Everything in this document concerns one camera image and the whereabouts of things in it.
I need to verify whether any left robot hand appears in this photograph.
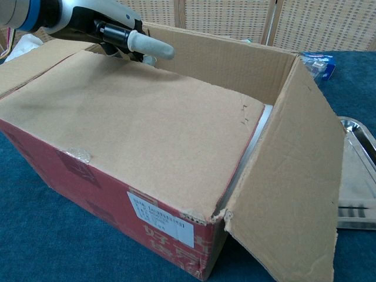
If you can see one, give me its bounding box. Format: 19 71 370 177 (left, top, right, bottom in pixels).
48 0 176 67

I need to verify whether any red printed cardboard box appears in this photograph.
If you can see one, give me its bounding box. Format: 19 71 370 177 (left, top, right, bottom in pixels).
0 22 347 282

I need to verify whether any blue snack packet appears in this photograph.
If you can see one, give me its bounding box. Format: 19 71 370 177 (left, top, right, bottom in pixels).
299 51 337 82

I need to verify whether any white plastic bag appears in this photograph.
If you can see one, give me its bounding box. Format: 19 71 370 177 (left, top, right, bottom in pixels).
7 33 45 62

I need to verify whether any blue tablecloth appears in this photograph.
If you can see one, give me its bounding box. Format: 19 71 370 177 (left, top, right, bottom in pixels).
0 49 376 282

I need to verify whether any woven folding screen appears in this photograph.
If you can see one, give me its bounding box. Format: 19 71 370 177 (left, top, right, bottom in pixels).
0 0 376 58

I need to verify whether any stainless steel tray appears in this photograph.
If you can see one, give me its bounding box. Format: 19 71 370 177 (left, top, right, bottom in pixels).
337 116 376 230

